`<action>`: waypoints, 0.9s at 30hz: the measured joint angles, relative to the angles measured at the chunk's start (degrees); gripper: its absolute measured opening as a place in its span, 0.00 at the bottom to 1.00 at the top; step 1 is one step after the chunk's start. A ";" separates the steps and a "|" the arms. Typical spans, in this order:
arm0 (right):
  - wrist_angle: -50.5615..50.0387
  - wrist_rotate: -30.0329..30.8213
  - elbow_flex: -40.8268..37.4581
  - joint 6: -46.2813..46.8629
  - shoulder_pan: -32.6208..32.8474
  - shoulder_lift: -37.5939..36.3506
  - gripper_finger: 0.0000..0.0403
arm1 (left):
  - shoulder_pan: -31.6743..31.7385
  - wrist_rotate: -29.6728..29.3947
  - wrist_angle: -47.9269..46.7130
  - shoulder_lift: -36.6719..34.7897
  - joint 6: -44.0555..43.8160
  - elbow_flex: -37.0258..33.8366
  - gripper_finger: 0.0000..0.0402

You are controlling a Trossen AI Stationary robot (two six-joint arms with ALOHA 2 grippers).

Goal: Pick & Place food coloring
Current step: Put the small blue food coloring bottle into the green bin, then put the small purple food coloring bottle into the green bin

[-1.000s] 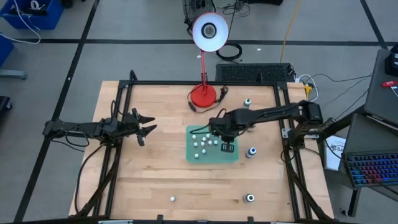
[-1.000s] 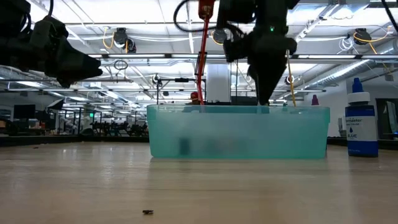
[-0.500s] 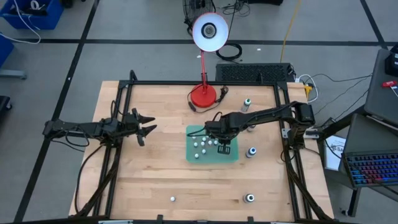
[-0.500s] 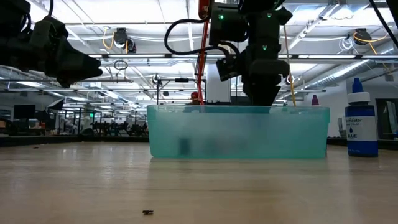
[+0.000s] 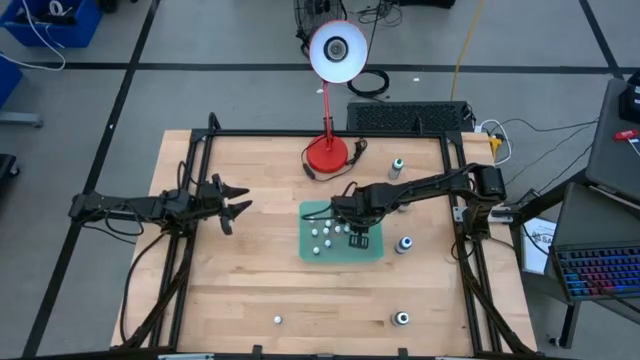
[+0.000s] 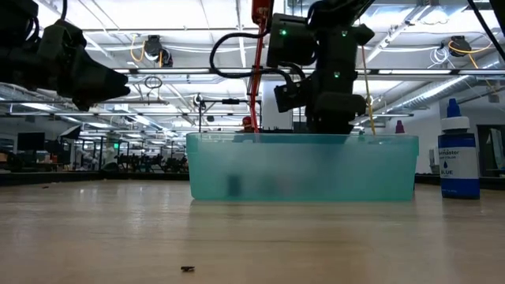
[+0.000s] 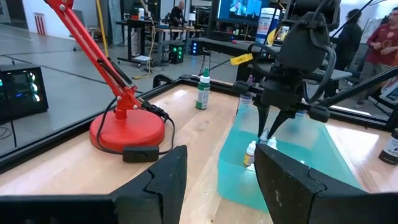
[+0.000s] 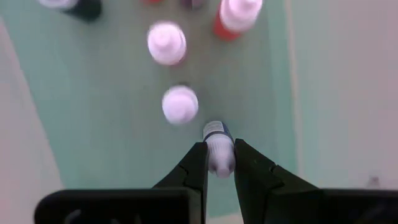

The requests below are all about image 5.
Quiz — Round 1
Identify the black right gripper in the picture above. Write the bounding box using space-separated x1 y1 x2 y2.
330 185 387 251

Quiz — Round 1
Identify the blue plastic container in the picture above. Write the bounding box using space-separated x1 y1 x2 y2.
0 51 24 110

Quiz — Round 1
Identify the grey metal bar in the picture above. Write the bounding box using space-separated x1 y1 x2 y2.
0 111 44 129

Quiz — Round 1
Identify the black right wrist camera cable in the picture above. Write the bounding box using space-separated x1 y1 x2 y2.
301 180 359 222

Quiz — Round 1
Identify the coiled black cable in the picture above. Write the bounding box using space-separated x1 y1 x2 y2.
346 68 391 99

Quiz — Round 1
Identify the black computer case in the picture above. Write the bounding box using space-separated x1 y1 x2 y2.
346 101 475 134

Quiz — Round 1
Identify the dark grey desk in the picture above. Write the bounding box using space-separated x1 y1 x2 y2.
584 77 640 201

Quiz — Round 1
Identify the yellow hanging cable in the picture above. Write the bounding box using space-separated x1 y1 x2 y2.
449 0 485 102

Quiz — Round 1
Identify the white power cable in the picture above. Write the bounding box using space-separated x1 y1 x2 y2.
477 118 514 166

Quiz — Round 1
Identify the black device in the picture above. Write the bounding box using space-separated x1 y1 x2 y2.
618 69 640 125

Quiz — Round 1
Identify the black lamp power cord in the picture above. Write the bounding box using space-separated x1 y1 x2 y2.
300 138 369 183

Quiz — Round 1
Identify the silver mounting bracket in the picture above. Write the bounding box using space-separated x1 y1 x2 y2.
452 204 516 225

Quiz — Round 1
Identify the translucent teal plastic bin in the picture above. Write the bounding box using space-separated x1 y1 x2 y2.
298 199 385 264

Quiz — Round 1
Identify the white floor cable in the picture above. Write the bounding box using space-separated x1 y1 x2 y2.
0 0 67 72

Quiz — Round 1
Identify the thin black hanging cable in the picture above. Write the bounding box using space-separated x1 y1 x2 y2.
368 0 386 71

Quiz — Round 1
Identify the white paper sheet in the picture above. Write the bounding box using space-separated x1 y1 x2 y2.
519 216 557 275

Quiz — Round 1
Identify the blue plastic storage bin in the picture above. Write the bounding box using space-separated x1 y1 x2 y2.
0 0 104 50

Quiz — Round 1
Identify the black aluminium table frame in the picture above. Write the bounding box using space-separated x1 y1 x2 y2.
110 112 539 359

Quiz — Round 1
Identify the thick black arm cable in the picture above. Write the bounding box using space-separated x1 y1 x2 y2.
118 229 169 346

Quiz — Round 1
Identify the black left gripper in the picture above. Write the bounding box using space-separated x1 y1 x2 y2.
192 172 254 237

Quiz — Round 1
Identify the black floor cable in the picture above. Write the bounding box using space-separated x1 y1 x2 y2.
499 115 601 135

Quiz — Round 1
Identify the black side table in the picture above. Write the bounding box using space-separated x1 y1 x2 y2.
492 169 640 351

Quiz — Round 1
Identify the colourful keyboard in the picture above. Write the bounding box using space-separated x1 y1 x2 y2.
548 182 640 305

